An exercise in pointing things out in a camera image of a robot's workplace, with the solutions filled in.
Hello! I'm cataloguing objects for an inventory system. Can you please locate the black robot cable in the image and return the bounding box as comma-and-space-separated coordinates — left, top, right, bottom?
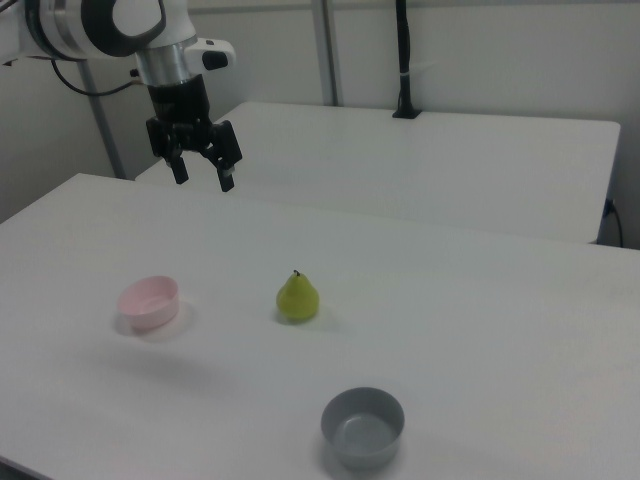
51, 59, 149, 96

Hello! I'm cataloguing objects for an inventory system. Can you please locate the white side table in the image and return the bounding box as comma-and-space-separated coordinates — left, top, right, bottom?
134, 101, 622, 245

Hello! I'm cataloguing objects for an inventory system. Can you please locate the wide grey metal frame post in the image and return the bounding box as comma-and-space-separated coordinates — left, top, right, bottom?
309, 0, 346, 107

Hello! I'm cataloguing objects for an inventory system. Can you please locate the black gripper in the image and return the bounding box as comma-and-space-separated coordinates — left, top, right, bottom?
145, 74, 245, 194

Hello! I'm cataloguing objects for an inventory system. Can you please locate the black camera pole with clamp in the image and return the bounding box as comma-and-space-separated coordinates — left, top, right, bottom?
391, 0, 422, 120

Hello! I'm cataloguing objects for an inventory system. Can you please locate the grey plastic bowl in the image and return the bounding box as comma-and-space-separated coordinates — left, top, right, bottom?
320, 386, 406, 470

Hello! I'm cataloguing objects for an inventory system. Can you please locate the black cable at table side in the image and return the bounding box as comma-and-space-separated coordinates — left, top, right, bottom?
602, 198, 625, 247

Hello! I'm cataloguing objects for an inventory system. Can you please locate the pink plastic bowl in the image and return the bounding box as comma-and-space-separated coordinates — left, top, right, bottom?
116, 275, 180, 331

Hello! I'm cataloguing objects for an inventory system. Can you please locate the green pear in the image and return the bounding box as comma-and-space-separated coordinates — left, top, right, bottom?
275, 269, 321, 325

